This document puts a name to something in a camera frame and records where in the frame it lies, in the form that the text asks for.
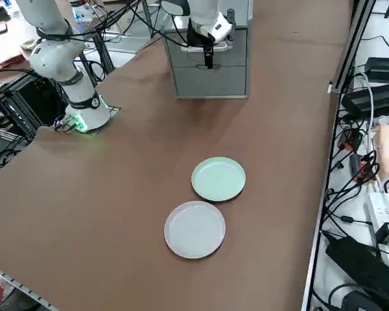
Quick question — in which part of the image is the gray drawer with white handle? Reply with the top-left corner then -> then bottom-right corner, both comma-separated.
166,29 -> 248,68

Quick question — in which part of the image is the black rectangular power brick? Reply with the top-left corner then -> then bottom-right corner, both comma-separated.
364,56 -> 389,78

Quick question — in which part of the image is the aluminium diagonal strut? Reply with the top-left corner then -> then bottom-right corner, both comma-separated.
327,0 -> 377,95

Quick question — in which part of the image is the mint green round plate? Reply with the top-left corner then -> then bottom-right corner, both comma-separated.
191,156 -> 247,203

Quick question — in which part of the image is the black aluminium frame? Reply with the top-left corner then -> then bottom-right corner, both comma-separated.
0,69 -> 45,142

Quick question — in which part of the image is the long black power brick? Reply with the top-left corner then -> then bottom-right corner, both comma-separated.
341,82 -> 389,119

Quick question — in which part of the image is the large black flat box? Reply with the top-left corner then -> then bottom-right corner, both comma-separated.
325,235 -> 389,304

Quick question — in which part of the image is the perforated aluminium rail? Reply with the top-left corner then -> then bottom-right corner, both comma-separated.
0,261 -> 58,311

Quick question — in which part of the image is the gray drawer with recessed grip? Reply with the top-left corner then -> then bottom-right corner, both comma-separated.
172,65 -> 247,97

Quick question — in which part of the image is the white cable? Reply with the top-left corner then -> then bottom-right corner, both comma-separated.
358,71 -> 379,156

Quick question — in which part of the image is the orange and black connector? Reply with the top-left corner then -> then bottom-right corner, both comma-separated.
339,128 -> 364,152

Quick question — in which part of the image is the pale gray round plate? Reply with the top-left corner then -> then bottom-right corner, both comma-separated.
163,200 -> 227,260

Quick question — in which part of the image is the white power strip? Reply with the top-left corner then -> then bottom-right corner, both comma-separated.
366,191 -> 389,227

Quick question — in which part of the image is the gray metal drawer cabinet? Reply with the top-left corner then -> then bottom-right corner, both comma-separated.
161,0 -> 254,100

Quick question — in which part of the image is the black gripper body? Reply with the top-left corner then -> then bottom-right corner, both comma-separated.
186,18 -> 216,48

